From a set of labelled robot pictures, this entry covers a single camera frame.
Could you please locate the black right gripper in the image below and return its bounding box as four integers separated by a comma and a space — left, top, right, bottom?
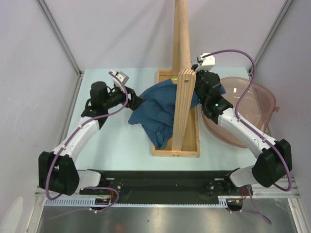
186, 64, 208, 104

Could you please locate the dark blue t shirt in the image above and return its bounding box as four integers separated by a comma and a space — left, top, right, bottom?
128, 77, 226, 149

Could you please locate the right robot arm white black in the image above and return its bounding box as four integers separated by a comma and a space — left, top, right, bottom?
194, 71, 292, 195

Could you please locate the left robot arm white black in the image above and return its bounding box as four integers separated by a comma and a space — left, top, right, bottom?
38, 81, 145, 200

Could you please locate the pink translucent plastic bowl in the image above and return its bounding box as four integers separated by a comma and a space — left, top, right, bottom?
202, 77, 279, 148

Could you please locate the wooden rack with tray base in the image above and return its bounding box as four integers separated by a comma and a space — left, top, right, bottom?
152, 0, 200, 158

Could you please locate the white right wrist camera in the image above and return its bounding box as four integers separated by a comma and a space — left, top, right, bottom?
191, 53, 215, 72

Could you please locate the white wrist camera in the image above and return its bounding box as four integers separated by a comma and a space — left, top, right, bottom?
108, 70, 129, 93
191, 53, 215, 72

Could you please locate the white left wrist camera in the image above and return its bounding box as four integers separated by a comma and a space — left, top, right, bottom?
108, 70, 129, 93

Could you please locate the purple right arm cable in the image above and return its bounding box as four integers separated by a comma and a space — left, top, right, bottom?
206, 49, 294, 225

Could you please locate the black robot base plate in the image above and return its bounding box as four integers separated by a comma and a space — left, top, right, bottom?
79, 170, 253, 205

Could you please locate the right aluminium frame post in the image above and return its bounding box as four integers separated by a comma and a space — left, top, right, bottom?
254, 0, 295, 66

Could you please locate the aluminium frame post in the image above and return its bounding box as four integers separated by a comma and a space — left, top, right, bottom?
34, 0, 83, 76
254, 0, 295, 66

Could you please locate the left aluminium frame post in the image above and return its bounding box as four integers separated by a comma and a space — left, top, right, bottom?
34, 0, 83, 76

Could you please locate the grey slotted cable duct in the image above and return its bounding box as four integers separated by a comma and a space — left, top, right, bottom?
45, 195, 243, 209

